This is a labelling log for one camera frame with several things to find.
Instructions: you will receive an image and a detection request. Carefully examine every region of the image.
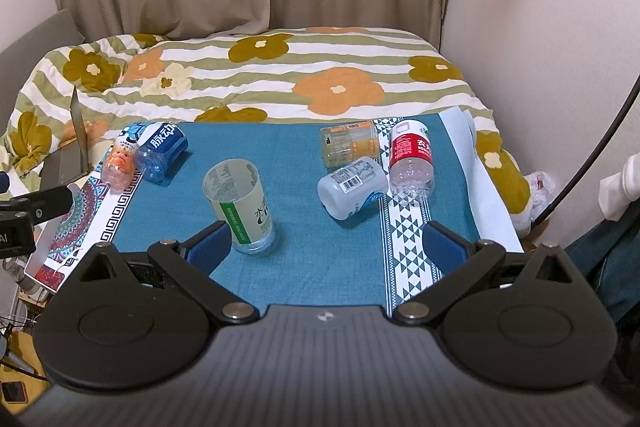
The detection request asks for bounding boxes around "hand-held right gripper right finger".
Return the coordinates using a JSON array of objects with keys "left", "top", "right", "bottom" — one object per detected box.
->
[{"left": 392, "top": 220, "right": 577, "bottom": 326}]

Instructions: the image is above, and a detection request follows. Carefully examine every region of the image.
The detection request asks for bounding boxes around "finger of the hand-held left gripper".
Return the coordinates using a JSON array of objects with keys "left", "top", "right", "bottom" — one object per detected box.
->
[{"left": 0, "top": 185, "right": 77, "bottom": 223}]

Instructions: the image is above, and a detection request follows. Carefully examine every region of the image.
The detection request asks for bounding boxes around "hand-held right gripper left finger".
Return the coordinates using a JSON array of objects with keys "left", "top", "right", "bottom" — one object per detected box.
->
[{"left": 75, "top": 220, "right": 261, "bottom": 324}]

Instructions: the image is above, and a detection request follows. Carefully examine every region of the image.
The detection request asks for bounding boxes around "clear cup with green label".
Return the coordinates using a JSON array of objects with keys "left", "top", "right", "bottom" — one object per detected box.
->
[{"left": 202, "top": 159, "right": 277, "bottom": 255}]

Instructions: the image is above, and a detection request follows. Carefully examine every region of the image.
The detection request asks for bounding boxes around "mandala patterned cloth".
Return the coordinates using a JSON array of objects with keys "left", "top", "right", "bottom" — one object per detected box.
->
[{"left": 24, "top": 151, "right": 147, "bottom": 294}]

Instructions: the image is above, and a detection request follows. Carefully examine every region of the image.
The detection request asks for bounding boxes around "silver laptop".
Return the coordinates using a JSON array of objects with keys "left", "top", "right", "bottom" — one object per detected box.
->
[{"left": 39, "top": 84, "right": 95, "bottom": 204}]

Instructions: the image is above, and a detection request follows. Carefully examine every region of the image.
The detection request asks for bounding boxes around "small pink label bottle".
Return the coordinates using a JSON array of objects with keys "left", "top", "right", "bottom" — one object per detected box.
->
[{"left": 101, "top": 136, "right": 139, "bottom": 194}]

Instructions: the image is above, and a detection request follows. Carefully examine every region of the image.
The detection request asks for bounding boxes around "red label clear bottle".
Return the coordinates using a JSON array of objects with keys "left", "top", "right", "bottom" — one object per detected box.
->
[{"left": 388, "top": 119, "right": 435, "bottom": 204}]

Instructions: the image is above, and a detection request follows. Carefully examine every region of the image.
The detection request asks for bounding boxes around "blue label plastic bottle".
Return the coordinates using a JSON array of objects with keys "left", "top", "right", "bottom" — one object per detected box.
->
[{"left": 133, "top": 121, "right": 190, "bottom": 186}]

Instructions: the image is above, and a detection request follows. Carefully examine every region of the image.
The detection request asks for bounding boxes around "crumpled plastic bag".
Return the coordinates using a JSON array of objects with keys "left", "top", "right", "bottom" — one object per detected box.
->
[{"left": 524, "top": 171, "right": 557, "bottom": 220}]

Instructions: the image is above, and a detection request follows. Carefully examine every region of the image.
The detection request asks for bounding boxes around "white label plastic bottle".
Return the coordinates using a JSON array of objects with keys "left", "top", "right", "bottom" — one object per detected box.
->
[{"left": 317, "top": 155, "right": 390, "bottom": 222}]

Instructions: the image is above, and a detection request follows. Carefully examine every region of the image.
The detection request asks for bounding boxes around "teal tablecloth with patterned stripe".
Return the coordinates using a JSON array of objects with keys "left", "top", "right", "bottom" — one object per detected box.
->
[{"left": 107, "top": 106, "right": 524, "bottom": 314}]

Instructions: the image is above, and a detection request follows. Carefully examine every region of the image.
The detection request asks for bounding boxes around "orange label clear bottle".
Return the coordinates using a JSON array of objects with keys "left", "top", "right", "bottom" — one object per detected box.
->
[{"left": 320, "top": 120, "right": 381, "bottom": 169}]

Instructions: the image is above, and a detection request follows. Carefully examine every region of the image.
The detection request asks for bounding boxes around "small dark device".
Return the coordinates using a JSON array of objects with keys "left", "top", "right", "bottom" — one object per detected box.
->
[{"left": 0, "top": 381, "right": 27, "bottom": 404}]

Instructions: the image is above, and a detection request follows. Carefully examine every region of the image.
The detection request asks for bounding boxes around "grey headboard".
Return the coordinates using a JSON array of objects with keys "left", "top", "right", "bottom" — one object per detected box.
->
[{"left": 0, "top": 9, "right": 87, "bottom": 130}]

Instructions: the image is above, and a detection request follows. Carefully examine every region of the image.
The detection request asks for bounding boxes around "person's jeans leg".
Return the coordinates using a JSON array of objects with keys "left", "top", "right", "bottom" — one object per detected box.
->
[{"left": 564, "top": 206, "right": 640, "bottom": 324}]

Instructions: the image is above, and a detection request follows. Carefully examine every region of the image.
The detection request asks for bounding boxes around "floral striped blanket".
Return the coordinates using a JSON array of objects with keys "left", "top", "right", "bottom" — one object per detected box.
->
[{"left": 0, "top": 26, "right": 533, "bottom": 238}]

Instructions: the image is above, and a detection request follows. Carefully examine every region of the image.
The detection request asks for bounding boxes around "black curved cable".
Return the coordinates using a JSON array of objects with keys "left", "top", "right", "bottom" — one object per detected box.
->
[{"left": 531, "top": 76, "right": 640, "bottom": 224}]

